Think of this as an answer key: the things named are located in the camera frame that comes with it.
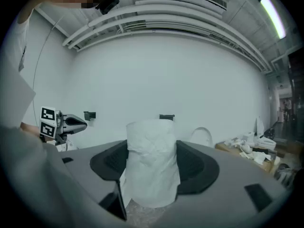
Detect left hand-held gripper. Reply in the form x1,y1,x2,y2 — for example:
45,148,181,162
39,106,88,145

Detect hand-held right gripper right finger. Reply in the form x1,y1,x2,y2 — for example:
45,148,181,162
175,140,220,196

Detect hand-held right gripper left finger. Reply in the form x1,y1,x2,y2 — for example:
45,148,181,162
90,140,130,181

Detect person's left forearm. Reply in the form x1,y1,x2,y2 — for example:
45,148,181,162
20,122,41,138

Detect pile of white fittings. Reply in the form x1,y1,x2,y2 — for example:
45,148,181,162
224,132,274,165

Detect brown cardboard box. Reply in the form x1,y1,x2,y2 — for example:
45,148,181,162
215,141,279,173

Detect person's white shirt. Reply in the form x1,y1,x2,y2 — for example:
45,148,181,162
0,7,37,129

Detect white ceiling pipes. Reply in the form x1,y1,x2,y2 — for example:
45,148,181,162
62,3,273,74

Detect ceiling light tube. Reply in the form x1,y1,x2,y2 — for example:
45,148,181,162
258,0,287,39

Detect thin white cable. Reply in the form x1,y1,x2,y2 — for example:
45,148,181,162
32,15,65,94

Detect black head-worn camera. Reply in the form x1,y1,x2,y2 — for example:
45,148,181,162
95,0,120,15

